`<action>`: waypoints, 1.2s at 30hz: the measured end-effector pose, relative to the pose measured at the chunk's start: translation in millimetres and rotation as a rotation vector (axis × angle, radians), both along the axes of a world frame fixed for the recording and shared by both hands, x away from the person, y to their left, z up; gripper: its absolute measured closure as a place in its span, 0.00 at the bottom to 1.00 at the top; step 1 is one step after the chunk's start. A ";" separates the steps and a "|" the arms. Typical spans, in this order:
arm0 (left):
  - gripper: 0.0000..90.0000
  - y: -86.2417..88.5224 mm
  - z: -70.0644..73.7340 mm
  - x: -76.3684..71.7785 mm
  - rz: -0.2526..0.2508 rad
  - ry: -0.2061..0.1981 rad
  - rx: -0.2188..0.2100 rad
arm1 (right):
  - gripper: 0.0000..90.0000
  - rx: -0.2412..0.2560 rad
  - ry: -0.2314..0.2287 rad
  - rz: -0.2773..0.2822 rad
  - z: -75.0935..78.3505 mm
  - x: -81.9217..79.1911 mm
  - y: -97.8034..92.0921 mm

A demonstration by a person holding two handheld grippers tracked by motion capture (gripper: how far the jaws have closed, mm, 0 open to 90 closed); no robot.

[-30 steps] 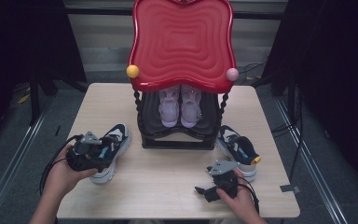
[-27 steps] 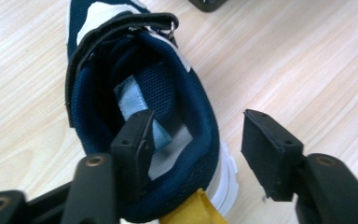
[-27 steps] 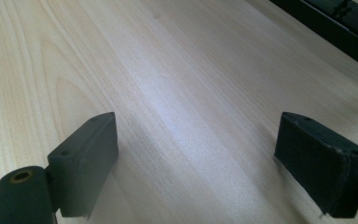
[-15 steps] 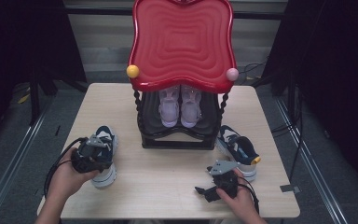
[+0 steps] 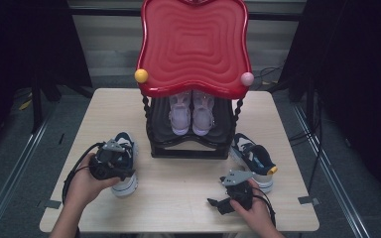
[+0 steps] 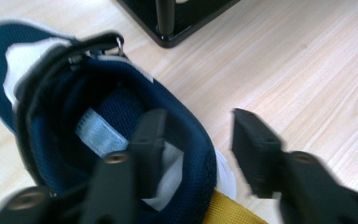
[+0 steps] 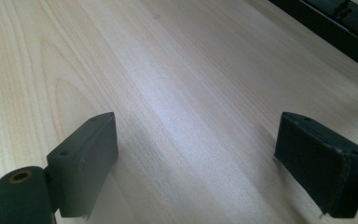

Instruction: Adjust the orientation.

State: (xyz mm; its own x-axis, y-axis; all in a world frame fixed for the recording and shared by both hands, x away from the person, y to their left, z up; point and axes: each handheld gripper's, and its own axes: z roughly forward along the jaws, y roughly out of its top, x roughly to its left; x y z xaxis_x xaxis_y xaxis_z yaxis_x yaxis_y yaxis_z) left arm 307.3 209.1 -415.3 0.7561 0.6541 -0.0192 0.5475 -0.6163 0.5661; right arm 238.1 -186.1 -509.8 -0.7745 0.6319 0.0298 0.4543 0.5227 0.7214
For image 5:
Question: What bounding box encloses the black stand leg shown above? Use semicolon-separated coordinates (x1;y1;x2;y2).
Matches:
267;77;310;96

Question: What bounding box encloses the thin black floor cable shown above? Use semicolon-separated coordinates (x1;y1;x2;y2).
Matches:
253;64;286;81

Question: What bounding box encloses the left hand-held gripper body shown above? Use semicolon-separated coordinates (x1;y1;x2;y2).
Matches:
88;138;132;181

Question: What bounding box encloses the person's left hand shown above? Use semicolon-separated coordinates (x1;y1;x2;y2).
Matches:
63;153;122;211

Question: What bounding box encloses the right hand-held gripper cable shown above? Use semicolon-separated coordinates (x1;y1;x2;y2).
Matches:
252;186;277;228

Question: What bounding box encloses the black metal stand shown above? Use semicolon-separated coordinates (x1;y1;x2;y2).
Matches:
29;74;95;134

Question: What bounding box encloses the grey tape piece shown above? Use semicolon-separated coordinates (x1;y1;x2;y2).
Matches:
298;195;320;206

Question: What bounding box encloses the dark curtain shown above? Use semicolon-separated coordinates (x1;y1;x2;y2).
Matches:
278;0;381;202
0;0;94;160

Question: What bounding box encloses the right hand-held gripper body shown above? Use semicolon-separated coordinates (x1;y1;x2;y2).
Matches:
220;170;256;211

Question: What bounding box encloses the navy and white sneaker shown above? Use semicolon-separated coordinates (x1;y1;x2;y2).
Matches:
110;131;140;198
229;132;279;194

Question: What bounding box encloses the left hand-held gripper cable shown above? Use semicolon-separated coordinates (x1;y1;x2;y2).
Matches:
61;142;105;204

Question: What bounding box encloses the person's right hand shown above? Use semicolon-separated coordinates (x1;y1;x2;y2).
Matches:
229;179;278;233

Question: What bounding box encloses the hand-held gripper cable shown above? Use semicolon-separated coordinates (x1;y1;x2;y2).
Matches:
252;186;277;228
61;142;105;204

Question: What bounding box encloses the red and black shoe rack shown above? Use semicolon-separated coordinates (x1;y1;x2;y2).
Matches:
134;0;256;161

